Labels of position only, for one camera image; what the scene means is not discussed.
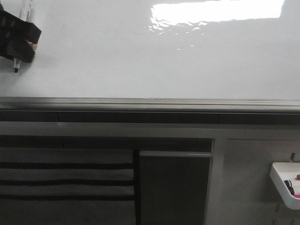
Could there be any black marker in tray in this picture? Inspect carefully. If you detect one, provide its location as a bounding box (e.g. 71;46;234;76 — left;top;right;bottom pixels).
284;180;294;195

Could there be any grey drawer cabinet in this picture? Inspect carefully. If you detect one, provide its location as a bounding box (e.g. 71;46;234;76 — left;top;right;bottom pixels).
0;148;140;225

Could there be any grey aluminium whiteboard tray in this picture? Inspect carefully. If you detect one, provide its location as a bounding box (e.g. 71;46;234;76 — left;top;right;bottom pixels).
0;97;300;114

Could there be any white dry-erase marker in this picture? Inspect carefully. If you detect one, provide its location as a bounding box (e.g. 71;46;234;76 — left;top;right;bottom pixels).
14;0;37;73

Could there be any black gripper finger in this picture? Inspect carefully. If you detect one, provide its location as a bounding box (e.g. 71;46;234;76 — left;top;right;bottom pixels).
0;4;42;45
0;32;36;63

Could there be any white glossy whiteboard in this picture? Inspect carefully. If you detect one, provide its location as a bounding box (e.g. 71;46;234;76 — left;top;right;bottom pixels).
0;0;300;100

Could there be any white plastic wall tray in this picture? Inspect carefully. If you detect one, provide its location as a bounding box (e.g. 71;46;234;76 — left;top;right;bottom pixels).
270;162;300;210

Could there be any dark grey cabinet door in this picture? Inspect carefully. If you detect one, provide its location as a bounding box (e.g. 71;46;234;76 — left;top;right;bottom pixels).
140;150;212;225

